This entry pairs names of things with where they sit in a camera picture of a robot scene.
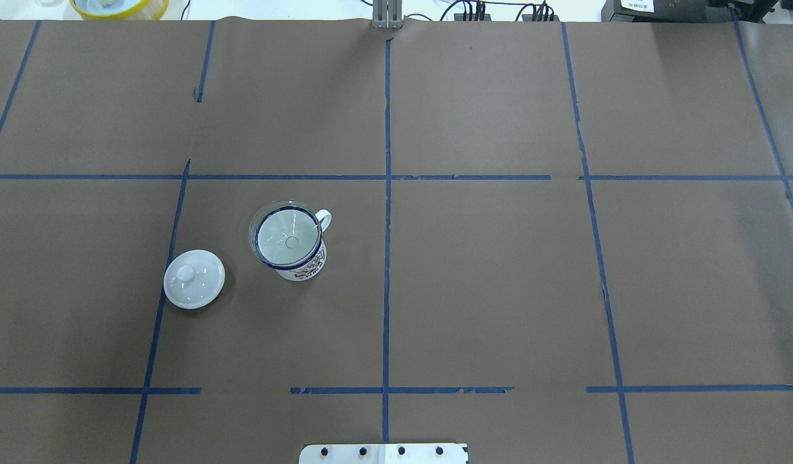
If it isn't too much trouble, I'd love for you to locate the yellow tape roll with plate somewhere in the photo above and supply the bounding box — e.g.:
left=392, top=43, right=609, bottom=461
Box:
left=69, top=1, right=170, bottom=21

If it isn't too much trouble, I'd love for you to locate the aluminium frame post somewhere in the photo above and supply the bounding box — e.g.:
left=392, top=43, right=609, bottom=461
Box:
left=369, top=0, right=404, bottom=30

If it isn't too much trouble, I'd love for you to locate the black desktop box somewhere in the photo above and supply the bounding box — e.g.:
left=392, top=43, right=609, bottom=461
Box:
left=600, top=1, right=739, bottom=24

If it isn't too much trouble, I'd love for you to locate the white enamel mug blue rim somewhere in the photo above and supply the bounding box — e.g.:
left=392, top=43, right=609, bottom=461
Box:
left=251, top=202, right=333, bottom=282

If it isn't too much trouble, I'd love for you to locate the white ceramic lid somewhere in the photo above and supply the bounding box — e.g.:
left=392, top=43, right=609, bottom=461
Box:
left=162, top=249, right=226, bottom=309

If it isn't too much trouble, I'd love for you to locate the white camera stand pole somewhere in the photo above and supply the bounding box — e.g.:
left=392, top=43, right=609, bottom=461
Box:
left=299, top=443, right=469, bottom=463

